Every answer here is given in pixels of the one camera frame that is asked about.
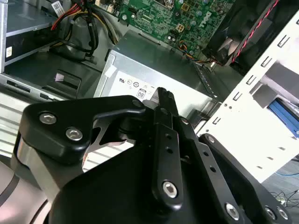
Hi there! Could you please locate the hard disk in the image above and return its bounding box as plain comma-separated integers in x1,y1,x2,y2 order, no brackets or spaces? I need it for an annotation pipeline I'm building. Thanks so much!
268,98,299,139

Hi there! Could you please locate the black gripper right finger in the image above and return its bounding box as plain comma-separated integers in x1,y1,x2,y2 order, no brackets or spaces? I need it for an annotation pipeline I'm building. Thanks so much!
166,91,293,224

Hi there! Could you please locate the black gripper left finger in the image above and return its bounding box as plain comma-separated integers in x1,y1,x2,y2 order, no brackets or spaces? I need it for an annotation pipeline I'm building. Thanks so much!
10,87,185,212

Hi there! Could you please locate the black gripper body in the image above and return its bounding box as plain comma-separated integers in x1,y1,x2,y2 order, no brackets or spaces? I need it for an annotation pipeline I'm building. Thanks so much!
48,140,234,224

